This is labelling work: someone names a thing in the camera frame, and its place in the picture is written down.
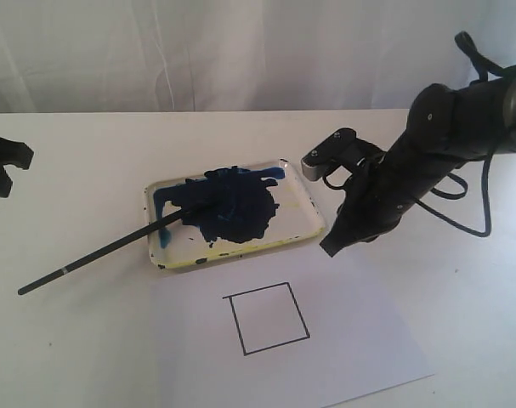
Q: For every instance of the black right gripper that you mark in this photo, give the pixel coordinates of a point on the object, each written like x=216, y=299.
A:
x=372, y=207

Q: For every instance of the black paintbrush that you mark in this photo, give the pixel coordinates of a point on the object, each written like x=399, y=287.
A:
x=116, y=245

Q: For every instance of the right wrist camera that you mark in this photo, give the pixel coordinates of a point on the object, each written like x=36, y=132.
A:
x=325, y=155

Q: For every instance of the white paint tray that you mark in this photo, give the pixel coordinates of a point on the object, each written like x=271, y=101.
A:
x=261, y=206

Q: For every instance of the white paper with square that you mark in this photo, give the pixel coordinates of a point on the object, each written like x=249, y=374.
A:
x=290, y=329

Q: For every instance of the white backdrop curtain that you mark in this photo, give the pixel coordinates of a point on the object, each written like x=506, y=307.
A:
x=93, y=56

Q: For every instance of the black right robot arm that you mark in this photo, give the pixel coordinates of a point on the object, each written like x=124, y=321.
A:
x=445, y=129

